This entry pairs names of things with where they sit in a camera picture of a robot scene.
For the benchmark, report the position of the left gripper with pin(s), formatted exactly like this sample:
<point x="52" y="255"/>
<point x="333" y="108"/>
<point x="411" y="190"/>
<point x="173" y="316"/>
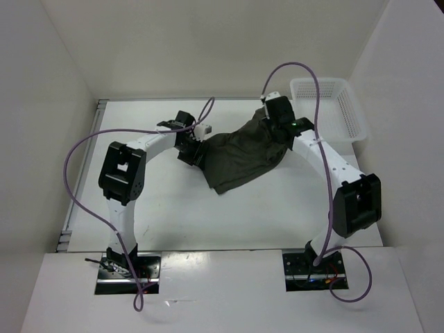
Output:
<point x="191" y="159"/>

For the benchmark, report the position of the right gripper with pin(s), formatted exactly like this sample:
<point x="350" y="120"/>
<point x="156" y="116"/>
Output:
<point x="270" y="121"/>

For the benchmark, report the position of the dark green shorts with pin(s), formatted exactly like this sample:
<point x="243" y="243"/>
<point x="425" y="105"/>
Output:
<point x="233" y="159"/>

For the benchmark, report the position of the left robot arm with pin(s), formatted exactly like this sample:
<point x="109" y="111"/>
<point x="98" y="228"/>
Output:
<point x="122" y="179"/>

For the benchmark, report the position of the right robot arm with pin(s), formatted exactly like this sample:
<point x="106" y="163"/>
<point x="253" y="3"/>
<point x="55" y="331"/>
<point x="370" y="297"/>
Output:
<point x="355" y="199"/>

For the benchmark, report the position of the white plastic basket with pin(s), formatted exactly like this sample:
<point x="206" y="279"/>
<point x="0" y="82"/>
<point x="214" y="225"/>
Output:
<point x="340" y="117"/>

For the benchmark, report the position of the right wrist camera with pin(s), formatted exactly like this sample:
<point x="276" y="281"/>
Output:
<point x="270" y="96"/>

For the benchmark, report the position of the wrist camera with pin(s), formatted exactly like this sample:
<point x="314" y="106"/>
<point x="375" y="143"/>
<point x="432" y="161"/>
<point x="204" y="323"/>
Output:
<point x="270" y="96"/>
<point x="201" y="130"/>

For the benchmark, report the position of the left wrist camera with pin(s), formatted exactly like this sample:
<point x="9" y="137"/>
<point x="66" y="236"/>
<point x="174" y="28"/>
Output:
<point x="201" y="130"/>

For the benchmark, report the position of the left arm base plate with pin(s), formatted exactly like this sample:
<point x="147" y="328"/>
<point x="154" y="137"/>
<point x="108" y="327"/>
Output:
<point x="147" y="268"/>

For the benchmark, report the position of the aluminium table edge rail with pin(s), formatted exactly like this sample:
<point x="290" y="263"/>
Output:
<point x="73" y="210"/>

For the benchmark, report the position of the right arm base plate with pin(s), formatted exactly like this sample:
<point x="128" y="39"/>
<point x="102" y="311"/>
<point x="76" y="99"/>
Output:
<point x="297" y="265"/>

